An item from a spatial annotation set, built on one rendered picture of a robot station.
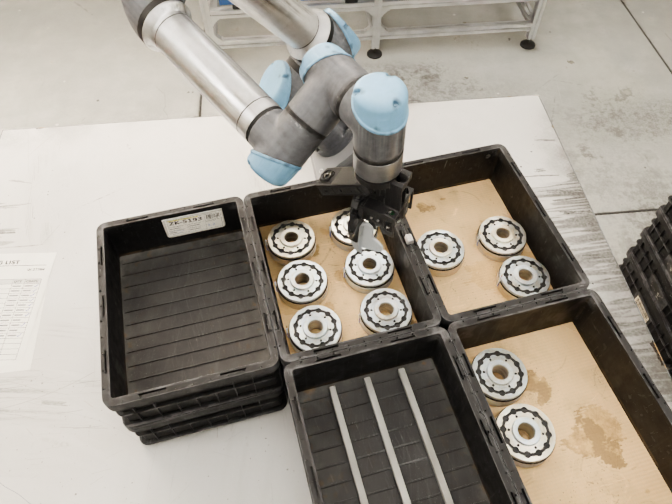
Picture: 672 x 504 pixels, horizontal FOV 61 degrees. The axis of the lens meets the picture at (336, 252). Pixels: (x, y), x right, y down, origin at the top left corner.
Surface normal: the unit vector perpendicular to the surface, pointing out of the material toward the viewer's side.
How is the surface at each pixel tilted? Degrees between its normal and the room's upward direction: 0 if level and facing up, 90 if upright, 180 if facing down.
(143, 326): 0
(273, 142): 42
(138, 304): 0
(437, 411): 0
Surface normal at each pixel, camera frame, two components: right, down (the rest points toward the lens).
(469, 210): 0.00, -0.58
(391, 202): -0.50, 0.74
